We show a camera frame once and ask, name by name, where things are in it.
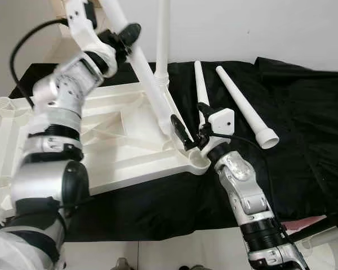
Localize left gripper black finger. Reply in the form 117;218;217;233
119;23;143;47

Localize white plastic table leg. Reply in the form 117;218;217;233
194;60;212;125
216;65;280;150
154;0;171;86
100;0;179;140

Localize white plastic table top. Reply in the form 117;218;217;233
0;78;212;220

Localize black table cloth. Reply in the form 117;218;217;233
8;56;338;242

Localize pink cushion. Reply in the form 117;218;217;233
283;216;321;232

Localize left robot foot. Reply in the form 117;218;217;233
115;257;131;270

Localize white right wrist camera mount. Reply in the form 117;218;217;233
206;108;235;150

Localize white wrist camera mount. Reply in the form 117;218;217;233
206;108;235;150
64;0;120;64

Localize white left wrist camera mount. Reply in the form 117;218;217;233
64;0;120;64

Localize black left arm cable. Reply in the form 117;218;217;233
9;17;68;107

